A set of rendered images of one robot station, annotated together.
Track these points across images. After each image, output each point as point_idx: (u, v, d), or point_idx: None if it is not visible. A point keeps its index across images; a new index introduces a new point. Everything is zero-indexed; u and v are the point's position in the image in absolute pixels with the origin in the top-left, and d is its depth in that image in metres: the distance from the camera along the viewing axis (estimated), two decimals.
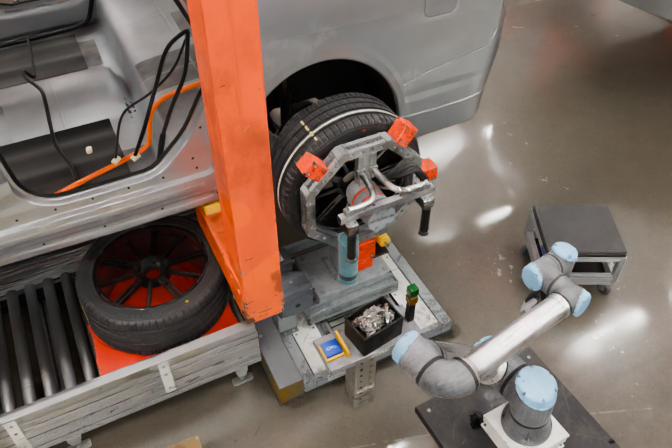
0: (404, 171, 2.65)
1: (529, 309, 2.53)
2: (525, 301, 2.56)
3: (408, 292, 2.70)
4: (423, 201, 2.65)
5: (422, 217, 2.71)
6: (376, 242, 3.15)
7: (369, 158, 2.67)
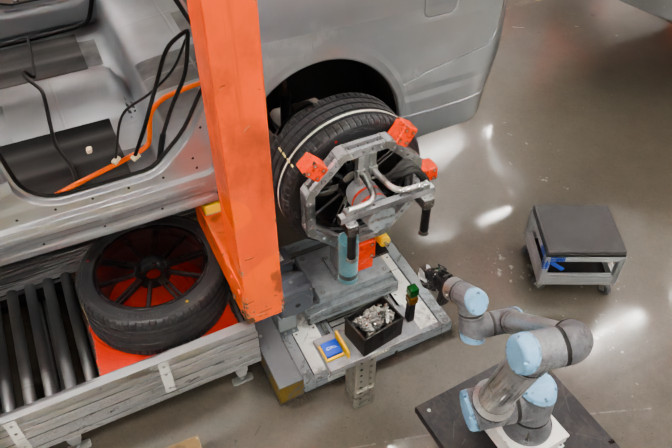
0: (404, 171, 2.65)
1: (430, 267, 2.65)
2: None
3: (408, 292, 2.70)
4: (423, 201, 2.65)
5: (422, 217, 2.71)
6: (376, 242, 3.15)
7: (369, 158, 2.67)
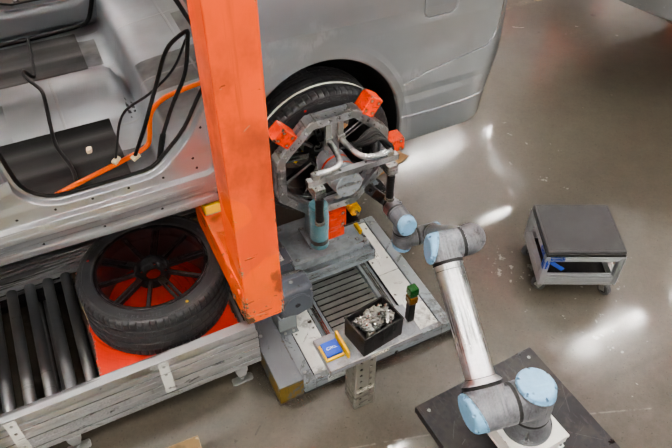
0: (369, 139, 2.80)
1: None
2: None
3: (408, 292, 2.70)
4: (387, 167, 2.80)
5: (387, 183, 2.87)
6: (348, 212, 3.30)
7: (336, 127, 2.82)
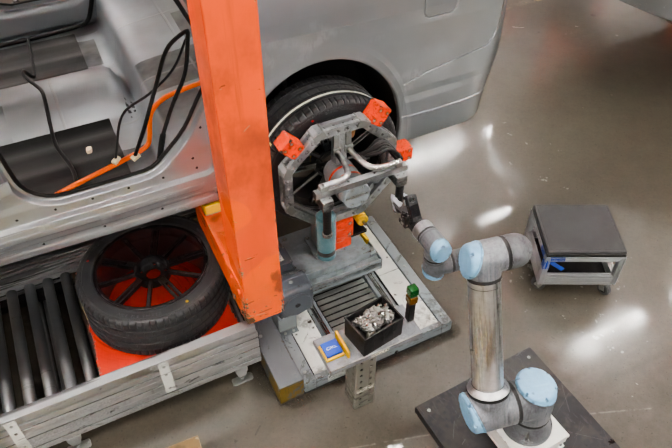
0: (378, 149, 2.75)
1: (395, 209, 2.84)
2: (393, 203, 2.82)
3: (408, 292, 2.70)
4: (396, 178, 2.75)
5: (396, 194, 2.81)
6: (355, 222, 3.25)
7: (344, 137, 2.77)
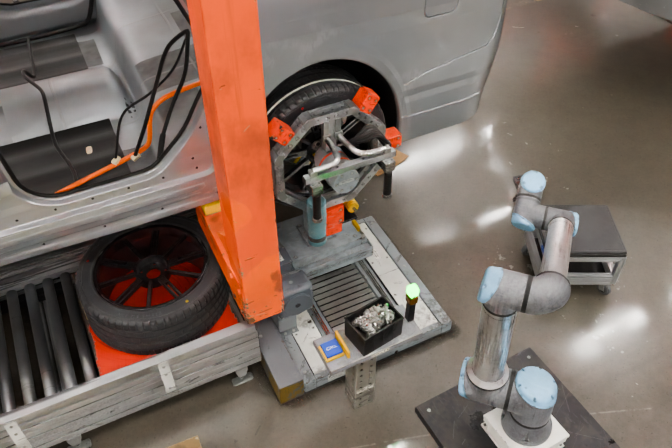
0: (367, 136, 2.82)
1: None
2: None
3: (408, 292, 2.70)
4: (384, 164, 2.81)
5: (385, 180, 2.88)
6: (346, 209, 3.31)
7: (333, 124, 2.84)
